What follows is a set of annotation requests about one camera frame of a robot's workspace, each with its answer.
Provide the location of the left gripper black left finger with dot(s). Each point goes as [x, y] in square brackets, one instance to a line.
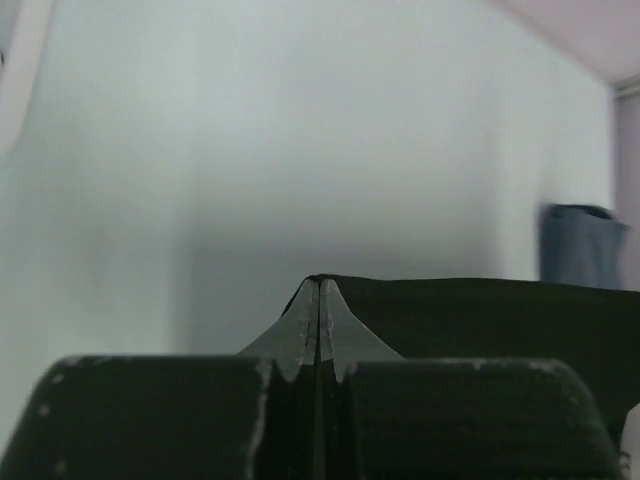
[242, 416]

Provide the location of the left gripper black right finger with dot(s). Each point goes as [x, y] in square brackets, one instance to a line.
[457, 417]

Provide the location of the black tank top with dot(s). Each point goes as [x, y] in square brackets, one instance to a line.
[594, 331]

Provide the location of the blue tank top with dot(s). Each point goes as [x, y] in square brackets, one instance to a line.
[581, 245]

